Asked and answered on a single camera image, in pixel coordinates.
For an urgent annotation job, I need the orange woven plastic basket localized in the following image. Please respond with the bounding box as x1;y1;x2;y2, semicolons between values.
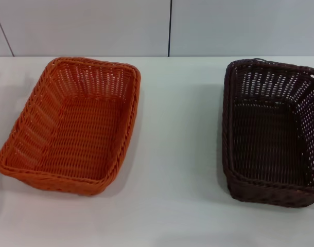
0;57;142;197

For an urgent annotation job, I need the dark brown woven basket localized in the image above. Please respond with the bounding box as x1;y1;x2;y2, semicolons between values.
222;58;314;208

